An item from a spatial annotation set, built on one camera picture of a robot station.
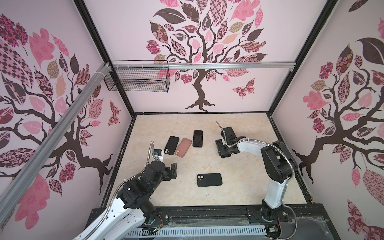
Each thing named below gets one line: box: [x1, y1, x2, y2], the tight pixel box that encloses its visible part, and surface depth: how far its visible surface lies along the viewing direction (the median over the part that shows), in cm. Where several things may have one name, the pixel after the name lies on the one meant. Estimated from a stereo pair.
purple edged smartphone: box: [192, 130, 204, 148], surface depth 108 cm
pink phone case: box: [174, 137, 192, 158], surface depth 103 cm
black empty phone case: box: [164, 136, 180, 156], surface depth 103 cm
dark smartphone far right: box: [223, 126, 237, 143], surface depth 81 cm
